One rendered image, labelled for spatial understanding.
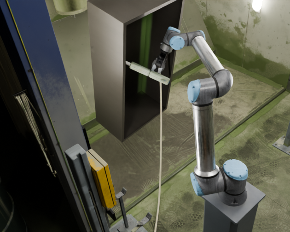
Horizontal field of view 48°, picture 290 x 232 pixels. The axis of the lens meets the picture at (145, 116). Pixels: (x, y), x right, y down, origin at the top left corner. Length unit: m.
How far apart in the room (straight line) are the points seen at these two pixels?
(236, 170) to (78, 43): 2.34
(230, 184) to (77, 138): 0.95
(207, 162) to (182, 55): 2.58
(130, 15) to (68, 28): 1.68
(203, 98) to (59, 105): 0.74
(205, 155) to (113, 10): 1.06
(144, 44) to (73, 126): 1.39
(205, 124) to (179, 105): 2.08
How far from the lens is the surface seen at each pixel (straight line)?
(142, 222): 1.60
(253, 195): 2.29
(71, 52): 3.66
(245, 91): 4.12
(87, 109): 3.62
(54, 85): 1.60
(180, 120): 3.66
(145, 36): 2.90
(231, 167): 2.06
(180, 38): 2.19
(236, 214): 2.19
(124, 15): 2.12
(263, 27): 4.12
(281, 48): 4.08
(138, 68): 2.38
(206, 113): 1.78
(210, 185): 2.01
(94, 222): 1.48
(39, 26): 1.47
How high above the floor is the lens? 2.46
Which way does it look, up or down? 40 degrees down
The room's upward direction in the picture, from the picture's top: 7 degrees counter-clockwise
